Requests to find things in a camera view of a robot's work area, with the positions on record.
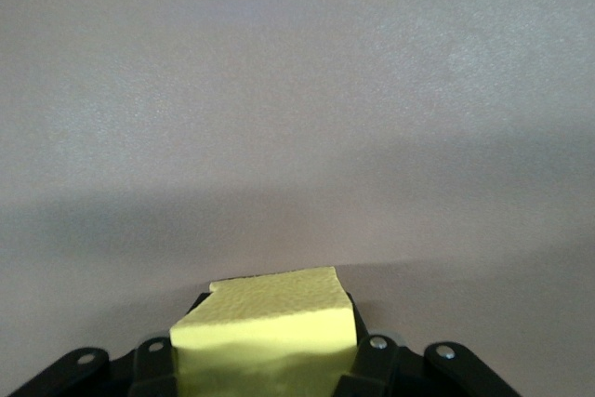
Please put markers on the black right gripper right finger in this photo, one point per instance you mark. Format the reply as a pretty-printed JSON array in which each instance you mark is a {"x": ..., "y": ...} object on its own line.
[{"x": 409, "y": 378}]

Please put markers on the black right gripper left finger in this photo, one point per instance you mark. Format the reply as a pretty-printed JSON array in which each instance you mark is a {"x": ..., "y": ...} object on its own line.
[{"x": 102, "y": 378}]

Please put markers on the yellow foam cube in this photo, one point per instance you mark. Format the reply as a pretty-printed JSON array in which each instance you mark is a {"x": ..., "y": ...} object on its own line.
[{"x": 260, "y": 322}]

